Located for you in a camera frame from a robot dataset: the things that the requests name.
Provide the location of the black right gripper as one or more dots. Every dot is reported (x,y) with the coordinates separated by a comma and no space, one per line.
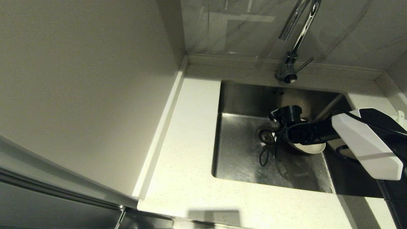
(291,114)

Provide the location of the white round plate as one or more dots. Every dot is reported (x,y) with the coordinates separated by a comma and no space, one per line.
(310,149)

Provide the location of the white ceramic bowl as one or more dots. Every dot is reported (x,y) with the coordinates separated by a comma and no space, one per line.
(404,124)

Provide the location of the stainless steel sink basin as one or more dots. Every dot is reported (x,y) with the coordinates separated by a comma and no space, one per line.
(238,159)

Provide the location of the round metal drain strainer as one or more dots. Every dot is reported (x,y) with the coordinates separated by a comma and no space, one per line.
(264,136)

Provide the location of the chrome gooseneck faucet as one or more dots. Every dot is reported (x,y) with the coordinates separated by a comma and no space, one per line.
(287,73)

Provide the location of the stainless steel appliance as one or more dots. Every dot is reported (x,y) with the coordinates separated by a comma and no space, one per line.
(47,203)

